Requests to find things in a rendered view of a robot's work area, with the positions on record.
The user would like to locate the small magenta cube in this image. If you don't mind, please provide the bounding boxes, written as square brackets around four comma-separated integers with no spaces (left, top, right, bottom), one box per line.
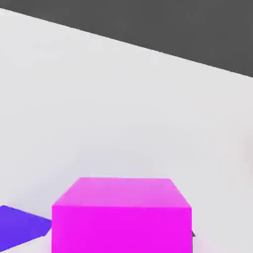
[51,176,193,253]

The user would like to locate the small purple cube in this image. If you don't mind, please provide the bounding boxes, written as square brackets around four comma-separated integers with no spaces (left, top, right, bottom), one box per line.
[0,205,52,253]

